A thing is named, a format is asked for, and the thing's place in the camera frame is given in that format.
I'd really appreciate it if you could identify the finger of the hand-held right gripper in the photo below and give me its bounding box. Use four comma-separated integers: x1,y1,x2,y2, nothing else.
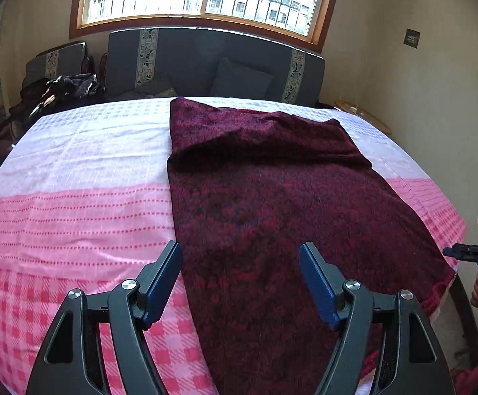
442,245,478,264

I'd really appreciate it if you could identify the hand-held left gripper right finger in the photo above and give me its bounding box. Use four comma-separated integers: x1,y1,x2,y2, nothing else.
299,242,458,395

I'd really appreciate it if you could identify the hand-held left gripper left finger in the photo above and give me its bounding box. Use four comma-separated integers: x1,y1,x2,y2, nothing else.
25,240,184,395

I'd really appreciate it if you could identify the dark red floral cloth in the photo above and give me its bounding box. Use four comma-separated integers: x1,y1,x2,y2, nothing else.
167,96,457,395

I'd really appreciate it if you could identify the pile of dark clothes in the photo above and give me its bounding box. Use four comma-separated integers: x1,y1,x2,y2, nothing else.
11,73,106,124

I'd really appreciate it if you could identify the pink checked bed sheet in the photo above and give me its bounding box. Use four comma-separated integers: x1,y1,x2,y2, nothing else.
0,96,470,395

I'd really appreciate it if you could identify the dark grey cushion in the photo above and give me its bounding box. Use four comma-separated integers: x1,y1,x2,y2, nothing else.
211,58,275,99

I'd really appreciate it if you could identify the dark grey sofa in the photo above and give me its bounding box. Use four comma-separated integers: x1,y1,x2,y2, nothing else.
106,28,326,105

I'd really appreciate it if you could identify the grey armchair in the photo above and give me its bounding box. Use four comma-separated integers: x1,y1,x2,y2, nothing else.
25,41,89,91

